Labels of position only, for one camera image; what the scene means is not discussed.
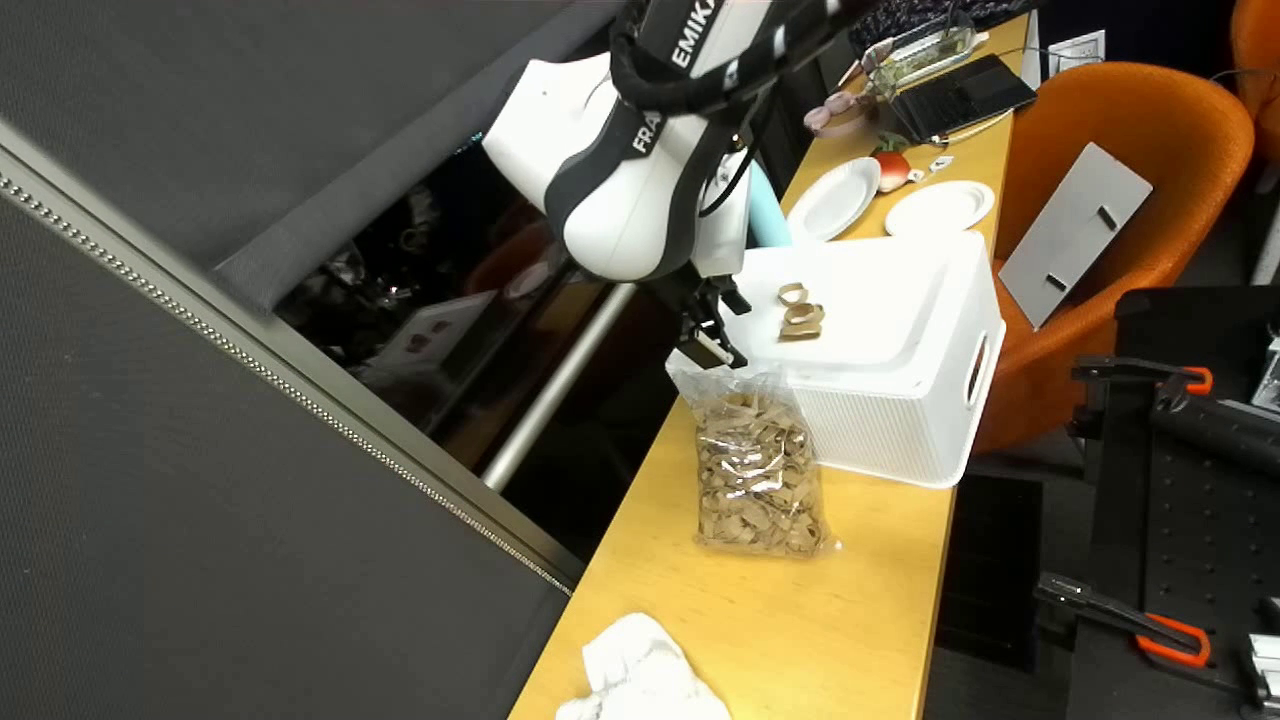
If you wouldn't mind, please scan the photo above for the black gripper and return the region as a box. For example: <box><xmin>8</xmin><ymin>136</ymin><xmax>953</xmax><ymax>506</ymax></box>
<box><xmin>658</xmin><ymin>266</ymin><xmax>750</xmax><ymax>368</ymax></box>

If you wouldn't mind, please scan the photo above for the brown pretzel piece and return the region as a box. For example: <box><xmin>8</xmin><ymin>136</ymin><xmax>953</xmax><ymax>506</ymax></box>
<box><xmin>778</xmin><ymin>305</ymin><xmax>823</xmax><ymax>341</ymax></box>

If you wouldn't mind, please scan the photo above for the clear bag of pretzels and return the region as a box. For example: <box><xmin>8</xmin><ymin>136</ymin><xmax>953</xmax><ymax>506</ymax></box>
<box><xmin>674</xmin><ymin>368</ymin><xmax>828</xmax><ymax>557</ymax></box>

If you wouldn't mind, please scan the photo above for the white plastic basket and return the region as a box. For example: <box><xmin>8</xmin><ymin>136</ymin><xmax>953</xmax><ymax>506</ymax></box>
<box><xmin>725</xmin><ymin>232</ymin><xmax>1008</xmax><ymax>487</ymax></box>

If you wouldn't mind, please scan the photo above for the metal window railing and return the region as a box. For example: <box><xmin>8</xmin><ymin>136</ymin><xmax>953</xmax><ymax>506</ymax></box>
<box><xmin>479</xmin><ymin>285</ymin><xmax>637</xmax><ymax>493</ymax></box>

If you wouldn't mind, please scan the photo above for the light blue water bottle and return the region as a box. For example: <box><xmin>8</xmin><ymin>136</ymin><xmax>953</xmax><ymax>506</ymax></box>
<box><xmin>746</xmin><ymin>164</ymin><xmax>792</xmax><ymax>249</ymax></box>

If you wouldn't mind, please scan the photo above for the white plate far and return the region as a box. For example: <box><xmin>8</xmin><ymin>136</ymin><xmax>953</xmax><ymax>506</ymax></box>
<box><xmin>789</xmin><ymin>157</ymin><xmax>878</xmax><ymax>245</ymax></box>

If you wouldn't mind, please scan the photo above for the white plate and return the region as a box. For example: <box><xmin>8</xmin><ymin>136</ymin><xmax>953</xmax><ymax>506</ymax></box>
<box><xmin>882</xmin><ymin>181</ymin><xmax>994</xmax><ymax>235</ymax></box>
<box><xmin>789</xmin><ymin>157</ymin><xmax>878</xmax><ymax>245</ymax></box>

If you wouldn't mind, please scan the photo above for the red toy apple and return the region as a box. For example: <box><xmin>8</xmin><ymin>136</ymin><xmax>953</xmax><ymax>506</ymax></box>
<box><xmin>877</xmin><ymin>150</ymin><xmax>913</xmax><ymax>192</ymax></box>

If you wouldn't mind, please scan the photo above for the white plate near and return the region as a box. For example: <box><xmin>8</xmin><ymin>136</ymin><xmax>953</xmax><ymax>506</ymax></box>
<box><xmin>882</xmin><ymin>181</ymin><xmax>994</xmax><ymax>235</ymax></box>

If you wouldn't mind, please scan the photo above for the white crumpled cloth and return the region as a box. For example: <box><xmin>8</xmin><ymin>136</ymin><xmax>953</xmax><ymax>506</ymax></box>
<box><xmin>556</xmin><ymin>611</ymin><xmax>733</xmax><ymax>720</ymax></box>

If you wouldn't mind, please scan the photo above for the clear glass bottle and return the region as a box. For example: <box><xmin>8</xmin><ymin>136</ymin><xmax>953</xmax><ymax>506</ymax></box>
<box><xmin>862</xmin><ymin>29</ymin><xmax>985</xmax><ymax>98</ymax></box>

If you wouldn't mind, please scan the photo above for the orange chair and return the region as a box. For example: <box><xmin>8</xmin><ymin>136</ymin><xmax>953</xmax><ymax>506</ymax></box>
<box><xmin>980</xmin><ymin>64</ymin><xmax>1254</xmax><ymax>450</ymax></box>

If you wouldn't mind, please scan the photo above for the grey metal bracket plate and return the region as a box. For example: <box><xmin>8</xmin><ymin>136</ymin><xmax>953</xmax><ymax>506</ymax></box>
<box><xmin>1001</xmin><ymin>144</ymin><xmax>1152</xmax><ymax>329</ymax></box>

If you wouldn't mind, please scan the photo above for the orange handled clamp upper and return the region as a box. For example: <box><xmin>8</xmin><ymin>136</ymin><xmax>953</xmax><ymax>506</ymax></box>
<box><xmin>1070</xmin><ymin>357</ymin><xmax>1217</xmax><ymax>401</ymax></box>

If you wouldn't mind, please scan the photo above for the orange handled clamp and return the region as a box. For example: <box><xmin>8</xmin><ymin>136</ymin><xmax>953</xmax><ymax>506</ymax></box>
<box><xmin>1035</xmin><ymin>573</ymin><xmax>1217</xmax><ymax>674</ymax></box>
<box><xmin>1070</xmin><ymin>357</ymin><xmax>1217</xmax><ymax>401</ymax></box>

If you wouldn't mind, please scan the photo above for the orange handled clamp lower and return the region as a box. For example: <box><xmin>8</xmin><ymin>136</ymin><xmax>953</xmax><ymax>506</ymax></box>
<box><xmin>1035</xmin><ymin>573</ymin><xmax>1217</xmax><ymax>674</ymax></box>

